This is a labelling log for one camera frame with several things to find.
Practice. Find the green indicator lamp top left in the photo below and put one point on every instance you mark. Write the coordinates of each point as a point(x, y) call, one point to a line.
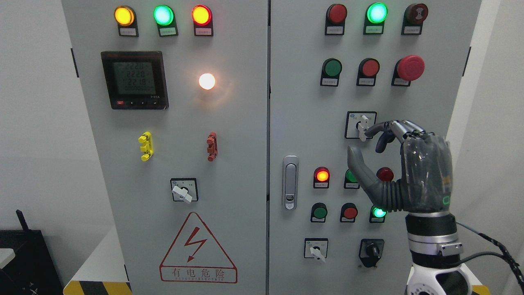
point(165, 20)

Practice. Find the red push button lower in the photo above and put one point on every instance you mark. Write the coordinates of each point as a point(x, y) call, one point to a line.
point(348, 213)

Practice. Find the digital power meter display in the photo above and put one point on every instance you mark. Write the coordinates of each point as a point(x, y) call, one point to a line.
point(135, 80)

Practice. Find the green push button lower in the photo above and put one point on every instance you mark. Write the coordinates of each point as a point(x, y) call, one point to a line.
point(319, 213)

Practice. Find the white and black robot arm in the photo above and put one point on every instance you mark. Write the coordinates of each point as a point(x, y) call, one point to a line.
point(435, 251)

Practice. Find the red emergency stop mushroom button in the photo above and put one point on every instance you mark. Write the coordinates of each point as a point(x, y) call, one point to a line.
point(407, 70)

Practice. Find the green lit lamp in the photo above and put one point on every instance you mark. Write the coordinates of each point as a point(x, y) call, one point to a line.
point(374, 20)
point(377, 215)

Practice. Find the green lit lamp lower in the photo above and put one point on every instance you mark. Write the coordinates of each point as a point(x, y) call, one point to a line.
point(377, 215)

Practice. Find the right gray cabinet door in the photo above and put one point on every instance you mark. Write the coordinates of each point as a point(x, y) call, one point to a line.
point(309, 121)

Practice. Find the left gray cabinet door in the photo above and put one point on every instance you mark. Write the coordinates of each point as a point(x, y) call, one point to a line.
point(232, 189)

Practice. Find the red-brown terminal clip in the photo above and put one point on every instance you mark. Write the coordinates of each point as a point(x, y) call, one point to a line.
point(212, 148)

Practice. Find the red push button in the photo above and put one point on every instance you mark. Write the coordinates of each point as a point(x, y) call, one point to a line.
point(348, 213)
point(367, 73)

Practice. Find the gray robotic right hand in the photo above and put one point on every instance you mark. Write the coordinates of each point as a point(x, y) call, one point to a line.
point(426, 164)

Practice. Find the green lamp middle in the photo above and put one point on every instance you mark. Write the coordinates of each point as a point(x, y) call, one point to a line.
point(350, 181)

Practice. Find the red push button upper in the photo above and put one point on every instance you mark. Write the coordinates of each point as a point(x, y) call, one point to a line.
point(367, 73)

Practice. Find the red lit indicator lamp top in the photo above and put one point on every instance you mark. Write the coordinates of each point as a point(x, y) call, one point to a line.
point(202, 20)

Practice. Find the dark red buzzer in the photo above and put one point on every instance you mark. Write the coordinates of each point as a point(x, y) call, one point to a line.
point(414, 17)

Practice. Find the red indicator lamp top right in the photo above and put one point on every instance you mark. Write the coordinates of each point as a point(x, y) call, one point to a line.
point(335, 20)

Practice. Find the white glowing indicator lamp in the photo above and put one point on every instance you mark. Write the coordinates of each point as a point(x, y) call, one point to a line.
point(207, 81)

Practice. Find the left door gray rotary switch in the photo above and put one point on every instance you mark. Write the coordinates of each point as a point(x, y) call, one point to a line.
point(184, 190)

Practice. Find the green push button upper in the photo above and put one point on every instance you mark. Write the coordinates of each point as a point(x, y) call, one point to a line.
point(331, 69)

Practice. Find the green push button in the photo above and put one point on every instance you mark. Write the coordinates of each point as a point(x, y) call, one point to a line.
point(319, 213)
point(331, 69)

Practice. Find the green lit lamp top right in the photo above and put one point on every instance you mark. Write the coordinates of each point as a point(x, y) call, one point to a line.
point(374, 20)

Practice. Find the black rotary selector switch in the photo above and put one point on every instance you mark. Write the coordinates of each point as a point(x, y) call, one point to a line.
point(370, 251)

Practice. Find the red electrical danger warning sticker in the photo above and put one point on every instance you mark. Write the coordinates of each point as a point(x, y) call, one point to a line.
point(195, 255)

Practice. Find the red lit lamp middle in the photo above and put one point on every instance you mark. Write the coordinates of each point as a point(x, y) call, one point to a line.
point(321, 178)

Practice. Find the gray cabinet door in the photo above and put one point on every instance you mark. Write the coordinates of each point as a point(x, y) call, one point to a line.
point(232, 189)
point(309, 121)

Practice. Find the black box with antenna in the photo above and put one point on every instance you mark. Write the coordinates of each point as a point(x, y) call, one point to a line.
point(31, 271)

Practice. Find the yellow indicator lamp top left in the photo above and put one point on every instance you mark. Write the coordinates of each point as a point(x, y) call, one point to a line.
point(126, 20)

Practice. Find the yellow terminal clip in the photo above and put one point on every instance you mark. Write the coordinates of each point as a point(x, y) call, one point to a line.
point(146, 147)

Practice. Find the silver cabinet door latch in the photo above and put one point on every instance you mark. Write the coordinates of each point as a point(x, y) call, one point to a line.
point(290, 169)

